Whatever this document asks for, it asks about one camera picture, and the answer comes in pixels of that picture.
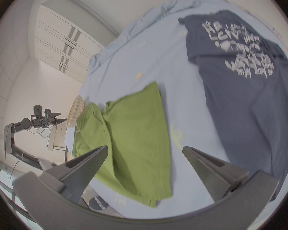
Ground bed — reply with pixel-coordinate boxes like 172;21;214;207
64;0;288;219

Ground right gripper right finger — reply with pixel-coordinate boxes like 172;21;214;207
182;146;249;203

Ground small white table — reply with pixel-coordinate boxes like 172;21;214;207
47;125;68;152

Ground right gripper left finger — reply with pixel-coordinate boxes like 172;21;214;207
40;145;108;203

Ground white wardrobe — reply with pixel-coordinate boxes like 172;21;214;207
35;4;105;81

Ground green shorts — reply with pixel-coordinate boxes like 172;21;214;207
72;81;173;208

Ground black printed T-shirt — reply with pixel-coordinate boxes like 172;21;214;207
178;10;288;201

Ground pale blue quilt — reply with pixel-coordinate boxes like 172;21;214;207
87;0;202;75

